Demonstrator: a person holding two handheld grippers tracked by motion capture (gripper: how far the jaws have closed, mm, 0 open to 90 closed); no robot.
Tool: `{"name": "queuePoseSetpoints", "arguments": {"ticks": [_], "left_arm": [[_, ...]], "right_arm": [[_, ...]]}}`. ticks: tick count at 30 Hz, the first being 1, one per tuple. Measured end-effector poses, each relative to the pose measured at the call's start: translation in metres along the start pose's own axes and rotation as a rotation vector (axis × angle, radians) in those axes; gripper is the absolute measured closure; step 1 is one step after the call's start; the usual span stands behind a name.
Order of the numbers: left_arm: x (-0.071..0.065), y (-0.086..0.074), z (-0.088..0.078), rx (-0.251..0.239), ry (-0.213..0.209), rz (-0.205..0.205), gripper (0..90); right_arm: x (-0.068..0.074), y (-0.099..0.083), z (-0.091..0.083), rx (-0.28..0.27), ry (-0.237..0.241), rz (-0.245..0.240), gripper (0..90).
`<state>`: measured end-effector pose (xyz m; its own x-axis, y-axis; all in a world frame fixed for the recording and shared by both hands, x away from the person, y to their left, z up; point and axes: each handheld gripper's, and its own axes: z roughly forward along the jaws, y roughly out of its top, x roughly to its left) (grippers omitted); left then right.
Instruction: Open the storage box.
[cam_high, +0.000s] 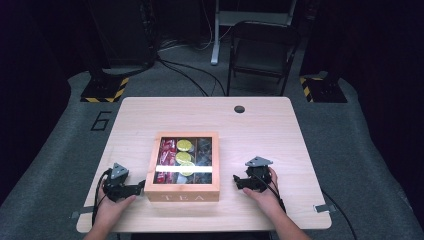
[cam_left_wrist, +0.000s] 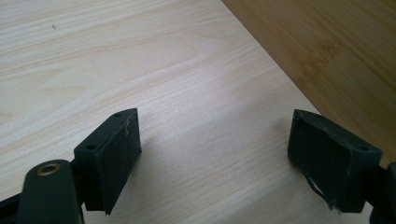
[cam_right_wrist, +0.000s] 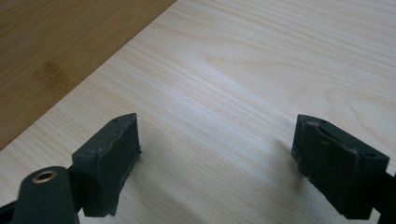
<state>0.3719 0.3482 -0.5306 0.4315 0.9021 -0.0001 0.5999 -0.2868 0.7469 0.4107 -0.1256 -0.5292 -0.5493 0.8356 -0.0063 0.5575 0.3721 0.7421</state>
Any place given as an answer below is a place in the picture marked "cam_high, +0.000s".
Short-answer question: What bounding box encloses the person's left hand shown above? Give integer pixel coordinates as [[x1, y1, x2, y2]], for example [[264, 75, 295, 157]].
[[95, 194, 138, 228]]

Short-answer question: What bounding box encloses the white metal stand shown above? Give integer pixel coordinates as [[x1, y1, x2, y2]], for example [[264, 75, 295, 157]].
[[210, 0, 298, 66]]

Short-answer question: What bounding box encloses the large dark cabinet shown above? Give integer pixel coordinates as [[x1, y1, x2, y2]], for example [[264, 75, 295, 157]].
[[87, 0, 158, 70]]

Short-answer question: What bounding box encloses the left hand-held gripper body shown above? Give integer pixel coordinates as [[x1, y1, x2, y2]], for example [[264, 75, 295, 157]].
[[102, 162, 135, 203]]

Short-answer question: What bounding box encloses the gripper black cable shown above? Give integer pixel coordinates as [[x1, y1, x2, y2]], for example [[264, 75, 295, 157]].
[[256, 173, 288, 214], [91, 168, 113, 228]]

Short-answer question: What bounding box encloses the white floor cable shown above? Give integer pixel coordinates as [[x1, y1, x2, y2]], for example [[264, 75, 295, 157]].
[[159, 0, 233, 53]]

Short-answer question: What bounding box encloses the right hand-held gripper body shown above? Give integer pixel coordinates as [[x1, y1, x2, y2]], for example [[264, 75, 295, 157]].
[[244, 155, 274, 194]]

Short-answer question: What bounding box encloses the thin black cable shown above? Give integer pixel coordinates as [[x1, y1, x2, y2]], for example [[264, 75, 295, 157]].
[[321, 190, 358, 240]]

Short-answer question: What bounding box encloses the gray tape piece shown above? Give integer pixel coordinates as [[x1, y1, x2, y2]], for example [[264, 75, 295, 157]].
[[70, 205, 96, 220], [313, 203, 337, 214]]

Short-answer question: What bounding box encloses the pile of dark packets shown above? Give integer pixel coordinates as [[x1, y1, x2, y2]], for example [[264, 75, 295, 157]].
[[195, 137, 213, 184]]

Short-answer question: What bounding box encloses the black floor cable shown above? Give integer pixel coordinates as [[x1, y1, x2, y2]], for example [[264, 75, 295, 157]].
[[155, 57, 228, 98]]

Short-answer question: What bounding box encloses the wooden tea box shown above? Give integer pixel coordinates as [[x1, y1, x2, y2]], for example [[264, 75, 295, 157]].
[[143, 130, 221, 203]]

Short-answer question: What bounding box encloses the person's right hand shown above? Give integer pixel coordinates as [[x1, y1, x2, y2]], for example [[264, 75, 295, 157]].
[[242, 166, 286, 219]]

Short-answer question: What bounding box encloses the yellow lid capsule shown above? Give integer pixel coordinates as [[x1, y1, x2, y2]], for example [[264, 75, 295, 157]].
[[175, 151, 193, 165], [176, 139, 194, 153], [179, 161, 196, 177]]

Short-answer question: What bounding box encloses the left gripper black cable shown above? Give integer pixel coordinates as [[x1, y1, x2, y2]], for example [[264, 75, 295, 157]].
[[91, 168, 113, 228]]

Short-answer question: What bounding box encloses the pile of red sachets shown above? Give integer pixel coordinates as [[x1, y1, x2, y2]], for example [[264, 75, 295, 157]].
[[154, 137, 178, 184]]

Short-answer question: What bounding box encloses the black yellow striped base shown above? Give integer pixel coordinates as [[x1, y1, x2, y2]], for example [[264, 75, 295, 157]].
[[80, 76, 130, 104], [299, 75, 348, 104]]

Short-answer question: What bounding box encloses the black folding chair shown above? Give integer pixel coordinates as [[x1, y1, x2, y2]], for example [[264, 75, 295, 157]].
[[226, 20, 301, 97]]

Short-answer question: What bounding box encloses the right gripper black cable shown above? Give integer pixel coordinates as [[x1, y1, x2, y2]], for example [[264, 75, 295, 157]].
[[256, 173, 288, 214]]

